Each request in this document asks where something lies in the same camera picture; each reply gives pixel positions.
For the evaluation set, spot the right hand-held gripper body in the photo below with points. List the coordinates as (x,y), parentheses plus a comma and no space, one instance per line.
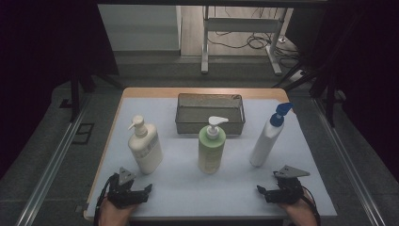
(290,188)

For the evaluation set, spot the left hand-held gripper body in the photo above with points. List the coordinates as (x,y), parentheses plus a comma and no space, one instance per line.
(120,193)

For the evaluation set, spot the cream pump bottle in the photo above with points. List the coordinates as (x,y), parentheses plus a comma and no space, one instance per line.
(146,147)

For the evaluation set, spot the white bottle with blue pump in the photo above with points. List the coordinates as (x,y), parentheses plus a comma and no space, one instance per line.
(266,141)

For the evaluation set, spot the pale green ribbed pump bottle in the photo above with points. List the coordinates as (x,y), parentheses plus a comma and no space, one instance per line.
(211,150)

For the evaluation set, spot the grey metal mesh basket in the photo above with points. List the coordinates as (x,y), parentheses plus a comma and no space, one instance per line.
(210,113)

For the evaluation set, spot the person's left hand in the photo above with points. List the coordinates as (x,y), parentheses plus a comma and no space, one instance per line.
(114,215)

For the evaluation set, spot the person's right hand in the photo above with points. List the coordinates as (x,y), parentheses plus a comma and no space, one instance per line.
(299,213)

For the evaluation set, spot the black stand legs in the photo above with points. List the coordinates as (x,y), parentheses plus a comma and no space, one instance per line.
(329,94)
(75,94)

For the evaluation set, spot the white power strip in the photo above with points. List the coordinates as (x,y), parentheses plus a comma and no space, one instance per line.
(298,75)

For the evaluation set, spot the dark curtain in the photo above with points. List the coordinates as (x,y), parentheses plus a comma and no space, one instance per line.
(370,78)
(37,62)

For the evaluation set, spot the white cabinet panel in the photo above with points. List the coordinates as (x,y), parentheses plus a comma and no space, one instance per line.
(138,28)

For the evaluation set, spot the aluminium floor rail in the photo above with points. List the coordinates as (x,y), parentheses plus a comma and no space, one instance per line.
(348,163)
(50,166)

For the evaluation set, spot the white metal desk frame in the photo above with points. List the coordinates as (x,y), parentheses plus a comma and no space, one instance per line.
(241,25)

